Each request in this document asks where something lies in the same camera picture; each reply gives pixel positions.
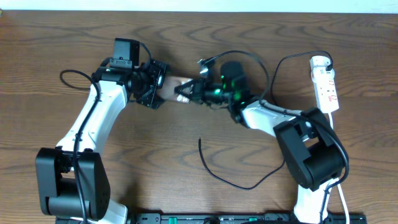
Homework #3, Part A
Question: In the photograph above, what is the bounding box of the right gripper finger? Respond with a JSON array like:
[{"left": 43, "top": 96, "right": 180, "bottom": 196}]
[
  {"left": 174, "top": 86, "right": 197, "bottom": 101},
  {"left": 174, "top": 79, "right": 202, "bottom": 92}
]

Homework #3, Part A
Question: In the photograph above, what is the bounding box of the Galaxy smartphone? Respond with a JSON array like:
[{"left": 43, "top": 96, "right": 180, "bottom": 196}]
[{"left": 156, "top": 76, "right": 192, "bottom": 104}]

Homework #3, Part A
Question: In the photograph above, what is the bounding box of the black charger cable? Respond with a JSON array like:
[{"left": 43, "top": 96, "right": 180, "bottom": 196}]
[{"left": 198, "top": 50, "right": 334, "bottom": 191}]

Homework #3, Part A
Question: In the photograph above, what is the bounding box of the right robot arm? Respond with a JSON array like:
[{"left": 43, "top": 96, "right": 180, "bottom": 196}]
[{"left": 174, "top": 61, "right": 349, "bottom": 223}]

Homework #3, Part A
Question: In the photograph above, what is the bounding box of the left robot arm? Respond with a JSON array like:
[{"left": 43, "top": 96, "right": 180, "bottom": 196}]
[{"left": 35, "top": 58, "right": 169, "bottom": 223}]

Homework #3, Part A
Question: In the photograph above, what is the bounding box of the white power strip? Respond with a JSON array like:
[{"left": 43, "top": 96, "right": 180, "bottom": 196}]
[{"left": 310, "top": 55, "right": 339, "bottom": 114}]

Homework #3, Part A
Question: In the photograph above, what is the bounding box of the white power strip cord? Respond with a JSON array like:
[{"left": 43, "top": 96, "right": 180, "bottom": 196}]
[{"left": 328, "top": 112, "right": 351, "bottom": 224}]

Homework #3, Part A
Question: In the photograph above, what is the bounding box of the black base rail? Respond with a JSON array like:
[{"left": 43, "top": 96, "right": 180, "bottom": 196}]
[{"left": 128, "top": 212, "right": 368, "bottom": 224}]

